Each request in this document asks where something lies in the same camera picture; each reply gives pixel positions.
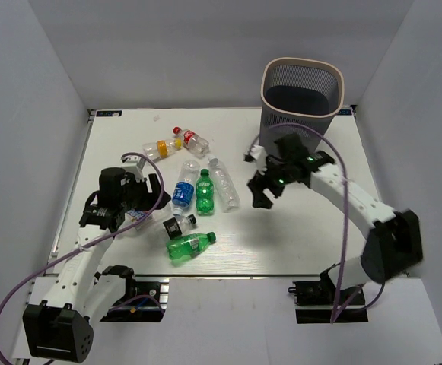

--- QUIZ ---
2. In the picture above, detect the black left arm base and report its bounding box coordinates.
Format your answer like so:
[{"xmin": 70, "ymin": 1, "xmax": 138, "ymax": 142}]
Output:
[{"xmin": 101, "ymin": 276, "xmax": 170, "ymax": 323}]

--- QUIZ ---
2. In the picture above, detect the grey mesh waste bin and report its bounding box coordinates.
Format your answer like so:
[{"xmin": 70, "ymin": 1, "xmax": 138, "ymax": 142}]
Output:
[{"xmin": 259, "ymin": 57, "xmax": 345, "ymax": 156}]

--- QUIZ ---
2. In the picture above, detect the blue sticker left corner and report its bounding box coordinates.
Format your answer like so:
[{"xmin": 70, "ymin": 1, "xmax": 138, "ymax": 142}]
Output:
[{"xmin": 96, "ymin": 110, "xmax": 122, "ymax": 117}]

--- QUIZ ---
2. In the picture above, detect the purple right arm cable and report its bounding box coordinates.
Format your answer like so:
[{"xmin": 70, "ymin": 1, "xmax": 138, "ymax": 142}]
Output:
[{"xmin": 249, "ymin": 122, "xmax": 385, "ymax": 325}]

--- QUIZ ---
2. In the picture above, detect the black label clear bottle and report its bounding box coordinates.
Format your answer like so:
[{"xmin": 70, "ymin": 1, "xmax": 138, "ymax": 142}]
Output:
[{"xmin": 163, "ymin": 214, "xmax": 197, "ymax": 240}]

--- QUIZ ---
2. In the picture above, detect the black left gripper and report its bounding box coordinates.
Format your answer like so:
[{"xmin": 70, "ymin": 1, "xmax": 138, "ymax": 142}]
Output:
[{"xmin": 119, "ymin": 173, "xmax": 172, "ymax": 211}]

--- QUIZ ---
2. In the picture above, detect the blue sticker right corner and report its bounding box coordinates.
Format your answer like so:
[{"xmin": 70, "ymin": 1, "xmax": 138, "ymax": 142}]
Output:
[{"xmin": 337, "ymin": 109, "xmax": 353, "ymax": 116}]

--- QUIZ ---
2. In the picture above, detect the white blue label bottle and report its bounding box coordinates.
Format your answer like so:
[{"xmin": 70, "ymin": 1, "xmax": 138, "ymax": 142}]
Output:
[{"xmin": 123, "ymin": 210, "xmax": 155, "ymax": 237}]

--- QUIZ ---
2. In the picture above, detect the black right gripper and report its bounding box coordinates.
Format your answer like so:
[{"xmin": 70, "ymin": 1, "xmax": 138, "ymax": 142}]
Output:
[{"xmin": 247, "ymin": 154, "xmax": 294, "ymax": 209}]

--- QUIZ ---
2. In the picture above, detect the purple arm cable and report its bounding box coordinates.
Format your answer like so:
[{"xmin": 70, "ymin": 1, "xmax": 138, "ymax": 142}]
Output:
[
  {"xmin": 0, "ymin": 151, "xmax": 165, "ymax": 362},
  {"xmin": 249, "ymin": 122, "xmax": 385, "ymax": 325}
]

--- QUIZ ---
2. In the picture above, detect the yellow label clear bottle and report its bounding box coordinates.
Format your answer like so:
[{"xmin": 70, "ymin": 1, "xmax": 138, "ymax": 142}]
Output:
[{"xmin": 142, "ymin": 138, "xmax": 182, "ymax": 160}]

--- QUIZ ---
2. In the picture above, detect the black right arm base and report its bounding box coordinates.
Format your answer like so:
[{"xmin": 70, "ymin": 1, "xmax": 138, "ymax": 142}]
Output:
[{"xmin": 288, "ymin": 281, "xmax": 368, "ymax": 325}]

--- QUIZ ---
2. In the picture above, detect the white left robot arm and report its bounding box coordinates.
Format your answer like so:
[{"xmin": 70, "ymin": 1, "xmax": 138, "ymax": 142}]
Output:
[{"xmin": 23, "ymin": 167, "xmax": 170, "ymax": 363}]

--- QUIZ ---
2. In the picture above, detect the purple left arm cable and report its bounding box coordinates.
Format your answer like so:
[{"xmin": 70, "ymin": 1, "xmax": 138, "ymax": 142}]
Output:
[{"xmin": 0, "ymin": 151, "xmax": 165, "ymax": 362}]

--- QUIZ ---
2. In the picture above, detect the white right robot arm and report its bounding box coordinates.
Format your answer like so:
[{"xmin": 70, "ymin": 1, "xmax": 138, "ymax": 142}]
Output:
[{"xmin": 245, "ymin": 134, "xmax": 423, "ymax": 303}]

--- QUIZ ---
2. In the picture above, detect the blue label clear bottle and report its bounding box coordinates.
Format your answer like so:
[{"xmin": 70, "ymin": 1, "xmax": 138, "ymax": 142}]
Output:
[{"xmin": 171, "ymin": 160, "xmax": 200, "ymax": 216}]

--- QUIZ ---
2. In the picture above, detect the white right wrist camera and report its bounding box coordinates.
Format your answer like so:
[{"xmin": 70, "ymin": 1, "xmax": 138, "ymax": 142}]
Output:
[{"xmin": 243, "ymin": 144, "xmax": 265, "ymax": 163}]

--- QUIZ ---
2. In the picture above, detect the blue sticker corner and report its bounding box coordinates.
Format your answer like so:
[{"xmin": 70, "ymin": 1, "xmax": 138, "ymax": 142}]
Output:
[
  {"xmin": 337, "ymin": 109, "xmax": 353, "ymax": 116},
  {"xmin": 96, "ymin": 110, "xmax": 122, "ymax": 117}
]

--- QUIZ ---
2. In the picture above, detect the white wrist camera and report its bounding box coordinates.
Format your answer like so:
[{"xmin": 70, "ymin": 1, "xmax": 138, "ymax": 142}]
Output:
[
  {"xmin": 243, "ymin": 144, "xmax": 265, "ymax": 163},
  {"xmin": 122, "ymin": 156, "xmax": 145, "ymax": 182}
]

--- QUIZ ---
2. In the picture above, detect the clear ribbed water bottle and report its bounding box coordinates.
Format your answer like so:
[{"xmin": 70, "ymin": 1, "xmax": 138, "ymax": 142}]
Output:
[{"xmin": 208, "ymin": 154, "xmax": 240, "ymax": 212}]

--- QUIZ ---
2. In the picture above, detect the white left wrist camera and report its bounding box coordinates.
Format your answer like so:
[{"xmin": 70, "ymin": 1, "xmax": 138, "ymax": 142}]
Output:
[{"xmin": 122, "ymin": 156, "xmax": 145, "ymax": 182}]

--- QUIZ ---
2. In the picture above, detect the red label cola bottle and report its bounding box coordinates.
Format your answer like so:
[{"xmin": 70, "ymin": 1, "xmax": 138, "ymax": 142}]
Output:
[{"xmin": 173, "ymin": 126, "xmax": 209, "ymax": 158}]

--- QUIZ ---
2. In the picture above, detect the green bottle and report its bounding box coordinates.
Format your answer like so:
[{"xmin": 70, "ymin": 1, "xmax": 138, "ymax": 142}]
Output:
[
  {"xmin": 196, "ymin": 169, "xmax": 215, "ymax": 215},
  {"xmin": 166, "ymin": 232, "xmax": 216, "ymax": 265}
]

